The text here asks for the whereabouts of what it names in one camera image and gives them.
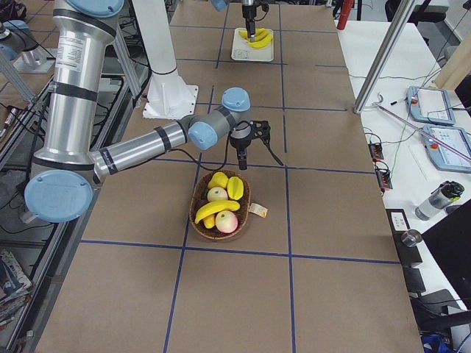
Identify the blue teach pendant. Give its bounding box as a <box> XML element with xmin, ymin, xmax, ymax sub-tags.
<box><xmin>406</xmin><ymin>86</ymin><xmax>456</xmax><ymax>126</ymax></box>
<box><xmin>422</xmin><ymin>124</ymin><xmax>470</xmax><ymax>174</ymax></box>

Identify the paper price tag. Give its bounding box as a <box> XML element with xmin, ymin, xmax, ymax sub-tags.
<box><xmin>248</xmin><ymin>202</ymin><xmax>268</xmax><ymax>218</ymax></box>

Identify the clear water bottle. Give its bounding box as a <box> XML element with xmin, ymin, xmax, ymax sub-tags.
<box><xmin>414</xmin><ymin>181</ymin><xmax>464</xmax><ymax>221</ymax></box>

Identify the yellow lemon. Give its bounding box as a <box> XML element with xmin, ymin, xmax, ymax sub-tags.
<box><xmin>208</xmin><ymin>171</ymin><xmax>229</xmax><ymax>189</ymax></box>

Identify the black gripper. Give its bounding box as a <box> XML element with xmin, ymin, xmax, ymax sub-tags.
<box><xmin>241</xmin><ymin>0</ymin><xmax>256</xmax><ymax>42</ymax></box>
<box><xmin>229</xmin><ymin>123</ymin><xmax>252</xmax><ymax>170</ymax></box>

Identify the brown wicker basket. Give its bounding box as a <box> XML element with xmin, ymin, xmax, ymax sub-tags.
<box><xmin>189</xmin><ymin>170</ymin><xmax>251</xmax><ymax>240</ymax></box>

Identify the orange black electronics module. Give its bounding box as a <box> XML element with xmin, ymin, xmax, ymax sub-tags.
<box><xmin>368</xmin><ymin>142</ymin><xmax>384</xmax><ymax>162</ymax></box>

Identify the red pink apple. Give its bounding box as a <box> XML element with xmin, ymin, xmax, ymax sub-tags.
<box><xmin>215</xmin><ymin>210</ymin><xmax>238</xmax><ymax>234</ymax></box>

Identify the white rectangular bear tray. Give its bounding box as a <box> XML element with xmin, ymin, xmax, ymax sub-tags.
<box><xmin>231</xmin><ymin>27</ymin><xmax>274</xmax><ymax>63</ymax></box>

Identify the aluminium frame post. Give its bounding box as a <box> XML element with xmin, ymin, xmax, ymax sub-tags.
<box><xmin>353</xmin><ymin>0</ymin><xmax>415</xmax><ymax>114</ymax></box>

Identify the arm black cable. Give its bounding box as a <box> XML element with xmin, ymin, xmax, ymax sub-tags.
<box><xmin>165</xmin><ymin>124</ymin><xmax>284</xmax><ymax>174</ymax></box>

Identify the near blue teach pendant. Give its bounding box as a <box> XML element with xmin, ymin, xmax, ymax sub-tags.
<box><xmin>422</xmin><ymin>124</ymin><xmax>470</xmax><ymax>174</ymax></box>

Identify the stack of cloth books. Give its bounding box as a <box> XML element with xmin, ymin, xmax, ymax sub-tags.
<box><xmin>1</xmin><ymin>249</ymin><xmax>32</xmax><ymax>329</ymax></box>

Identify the far blue teach pendant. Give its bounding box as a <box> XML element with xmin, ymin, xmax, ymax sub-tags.
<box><xmin>406</xmin><ymin>86</ymin><xmax>456</xmax><ymax>126</ymax></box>

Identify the yellow banana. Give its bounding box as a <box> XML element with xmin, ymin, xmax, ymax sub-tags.
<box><xmin>239</xmin><ymin>28</ymin><xmax>272</xmax><ymax>44</ymax></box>
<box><xmin>247</xmin><ymin>32</ymin><xmax>273</xmax><ymax>49</ymax></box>
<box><xmin>238</xmin><ymin>28</ymin><xmax>270</xmax><ymax>41</ymax></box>
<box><xmin>194</xmin><ymin>200</ymin><xmax>241</xmax><ymax>224</ymax></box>

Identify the white stand metal rod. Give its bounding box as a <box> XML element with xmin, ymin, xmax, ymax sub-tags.
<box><xmin>371</xmin><ymin>94</ymin><xmax>471</xmax><ymax>163</ymax></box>

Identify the red cylinder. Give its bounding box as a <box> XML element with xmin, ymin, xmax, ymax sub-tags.
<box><xmin>336</xmin><ymin>0</ymin><xmax>355</xmax><ymax>30</ymax></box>

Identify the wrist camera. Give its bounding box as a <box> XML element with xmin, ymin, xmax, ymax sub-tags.
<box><xmin>251</xmin><ymin>121</ymin><xmax>271</xmax><ymax>146</ymax></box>

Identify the yellow starfruit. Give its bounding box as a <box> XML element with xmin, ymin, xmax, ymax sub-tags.
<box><xmin>226</xmin><ymin>176</ymin><xmax>244</xmax><ymax>200</ymax></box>

